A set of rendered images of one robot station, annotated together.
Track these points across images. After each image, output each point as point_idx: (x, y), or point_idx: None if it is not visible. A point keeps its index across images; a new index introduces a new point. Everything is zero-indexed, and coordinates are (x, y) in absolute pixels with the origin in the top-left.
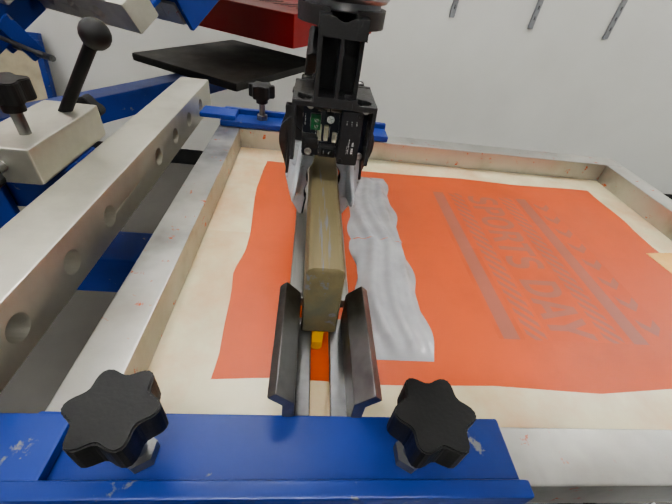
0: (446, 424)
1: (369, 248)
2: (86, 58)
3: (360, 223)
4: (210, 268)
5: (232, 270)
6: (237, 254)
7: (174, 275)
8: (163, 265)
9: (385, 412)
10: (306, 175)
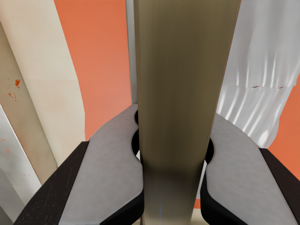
0: None
1: (236, 108)
2: None
3: (244, 51)
4: (63, 135)
5: (83, 137)
6: (79, 118)
7: (43, 177)
8: (29, 179)
9: (196, 217)
10: (135, 153)
